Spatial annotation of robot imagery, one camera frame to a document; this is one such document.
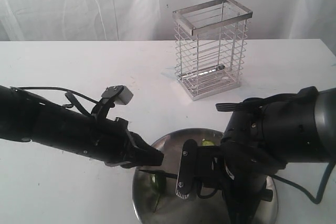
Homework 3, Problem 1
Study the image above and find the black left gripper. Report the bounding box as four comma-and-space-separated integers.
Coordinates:
89, 118, 164, 168

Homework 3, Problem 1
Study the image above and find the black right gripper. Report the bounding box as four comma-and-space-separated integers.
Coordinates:
195, 146, 263, 223

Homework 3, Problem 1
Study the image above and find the black handled knife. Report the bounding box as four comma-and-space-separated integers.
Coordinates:
139, 169, 178, 179

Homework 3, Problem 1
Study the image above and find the green vegetable piece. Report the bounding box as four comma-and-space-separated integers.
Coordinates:
150, 174, 166, 209

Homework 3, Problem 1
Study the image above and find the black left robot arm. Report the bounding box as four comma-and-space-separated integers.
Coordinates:
1, 85, 164, 168

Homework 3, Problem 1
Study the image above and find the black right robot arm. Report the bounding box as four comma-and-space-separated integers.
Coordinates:
197, 86, 335, 223

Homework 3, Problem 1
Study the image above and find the green cucumber slice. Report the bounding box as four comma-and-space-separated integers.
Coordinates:
202, 139, 215, 146

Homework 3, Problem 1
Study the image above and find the round steel plate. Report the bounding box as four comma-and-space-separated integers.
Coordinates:
133, 128, 279, 223

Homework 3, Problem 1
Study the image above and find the white backdrop curtain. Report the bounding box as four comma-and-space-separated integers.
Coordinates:
1, 0, 335, 48

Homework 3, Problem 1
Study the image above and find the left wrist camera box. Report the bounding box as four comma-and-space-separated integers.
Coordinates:
101, 85, 133, 105

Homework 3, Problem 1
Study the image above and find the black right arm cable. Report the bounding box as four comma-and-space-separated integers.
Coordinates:
272, 161, 333, 205

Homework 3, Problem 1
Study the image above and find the wire metal utensil rack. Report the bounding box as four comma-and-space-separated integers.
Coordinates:
173, 0, 253, 101

